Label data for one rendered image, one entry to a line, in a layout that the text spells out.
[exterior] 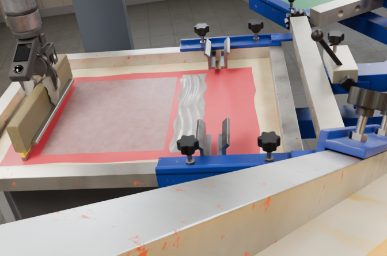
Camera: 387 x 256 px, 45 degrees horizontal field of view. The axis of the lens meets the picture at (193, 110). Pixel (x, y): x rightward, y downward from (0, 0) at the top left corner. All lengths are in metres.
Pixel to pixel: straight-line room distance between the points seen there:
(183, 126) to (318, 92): 0.33
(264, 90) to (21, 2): 0.64
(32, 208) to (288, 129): 0.64
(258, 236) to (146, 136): 0.89
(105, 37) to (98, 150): 0.81
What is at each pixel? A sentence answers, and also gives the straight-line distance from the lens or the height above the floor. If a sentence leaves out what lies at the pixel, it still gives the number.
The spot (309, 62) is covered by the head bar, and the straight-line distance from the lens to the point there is 1.22.
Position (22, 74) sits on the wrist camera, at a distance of 1.15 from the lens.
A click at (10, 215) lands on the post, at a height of 0.47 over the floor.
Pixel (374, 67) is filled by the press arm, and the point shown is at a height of 1.04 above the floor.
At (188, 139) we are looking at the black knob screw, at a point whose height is 1.06.
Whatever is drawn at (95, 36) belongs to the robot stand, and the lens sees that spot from 1.87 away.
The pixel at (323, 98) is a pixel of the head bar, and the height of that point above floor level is 1.04.
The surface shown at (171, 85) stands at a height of 0.95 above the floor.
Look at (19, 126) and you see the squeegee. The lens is 1.13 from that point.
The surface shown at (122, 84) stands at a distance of 1.38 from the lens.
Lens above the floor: 1.62
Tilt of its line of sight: 33 degrees down
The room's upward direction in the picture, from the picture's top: 7 degrees counter-clockwise
